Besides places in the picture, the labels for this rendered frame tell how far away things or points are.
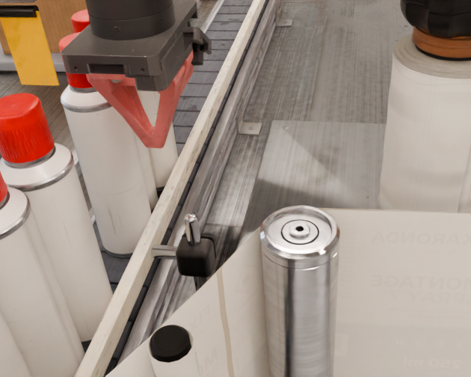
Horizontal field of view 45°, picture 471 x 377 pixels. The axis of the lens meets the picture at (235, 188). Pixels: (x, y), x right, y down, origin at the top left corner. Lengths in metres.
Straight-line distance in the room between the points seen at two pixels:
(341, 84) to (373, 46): 0.15
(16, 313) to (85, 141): 0.15
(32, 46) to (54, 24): 0.63
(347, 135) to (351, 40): 0.39
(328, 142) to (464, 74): 0.28
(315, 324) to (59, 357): 0.21
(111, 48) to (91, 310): 0.20
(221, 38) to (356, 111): 0.27
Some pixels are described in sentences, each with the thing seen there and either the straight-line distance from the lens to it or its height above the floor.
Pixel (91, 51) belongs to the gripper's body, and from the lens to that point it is 0.38.
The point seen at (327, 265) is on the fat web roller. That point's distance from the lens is 0.27.
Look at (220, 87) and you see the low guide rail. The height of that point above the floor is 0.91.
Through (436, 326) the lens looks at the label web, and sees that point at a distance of 0.36.
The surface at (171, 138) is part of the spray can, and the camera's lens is 0.60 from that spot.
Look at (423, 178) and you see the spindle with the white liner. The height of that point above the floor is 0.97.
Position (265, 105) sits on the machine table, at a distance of 0.86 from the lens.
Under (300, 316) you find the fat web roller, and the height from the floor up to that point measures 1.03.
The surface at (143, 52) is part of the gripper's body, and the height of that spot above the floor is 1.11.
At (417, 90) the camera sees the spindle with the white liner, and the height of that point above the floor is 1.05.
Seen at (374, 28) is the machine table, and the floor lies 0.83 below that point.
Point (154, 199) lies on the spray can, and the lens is 0.59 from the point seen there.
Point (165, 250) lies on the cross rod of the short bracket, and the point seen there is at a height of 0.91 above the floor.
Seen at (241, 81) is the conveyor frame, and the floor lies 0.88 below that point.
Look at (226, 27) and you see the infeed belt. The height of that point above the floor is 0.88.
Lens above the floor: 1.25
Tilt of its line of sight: 37 degrees down
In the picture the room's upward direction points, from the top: 5 degrees counter-clockwise
